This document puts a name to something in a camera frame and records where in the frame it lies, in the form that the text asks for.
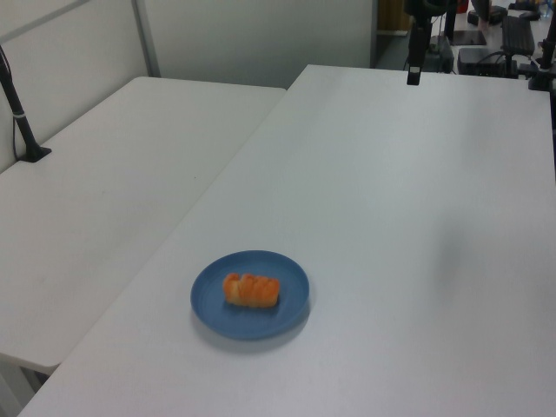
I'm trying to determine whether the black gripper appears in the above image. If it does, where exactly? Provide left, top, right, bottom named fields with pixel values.
left=403, top=0, right=448, bottom=86

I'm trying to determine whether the orange bread roll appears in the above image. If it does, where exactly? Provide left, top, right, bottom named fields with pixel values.
left=222, top=272, right=281, bottom=308

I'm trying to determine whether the black flat tablet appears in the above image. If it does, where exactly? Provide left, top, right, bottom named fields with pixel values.
left=453, top=30, right=488, bottom=46

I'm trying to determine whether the black electronics box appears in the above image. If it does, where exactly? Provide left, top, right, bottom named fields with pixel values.
left=457, top=46, right=520, bottom=80

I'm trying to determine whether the blue round plate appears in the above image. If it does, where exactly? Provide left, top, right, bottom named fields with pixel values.
left=189, top=249, right=311, bottom=341

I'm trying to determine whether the white table leg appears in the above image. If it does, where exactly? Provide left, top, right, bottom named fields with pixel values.
left=0, top=354, right=50, bottom=417

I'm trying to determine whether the black camera stand with clamp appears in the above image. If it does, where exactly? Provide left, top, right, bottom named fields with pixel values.
left=527, top=25, right=556, bottom=92

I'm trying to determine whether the grey partition frame post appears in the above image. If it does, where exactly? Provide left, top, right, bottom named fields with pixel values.
left=131, top=0, right=162, bottom=80

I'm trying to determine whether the black camera stand pole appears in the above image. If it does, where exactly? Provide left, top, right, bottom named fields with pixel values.
left=0, top=45, right=53, bottom=164

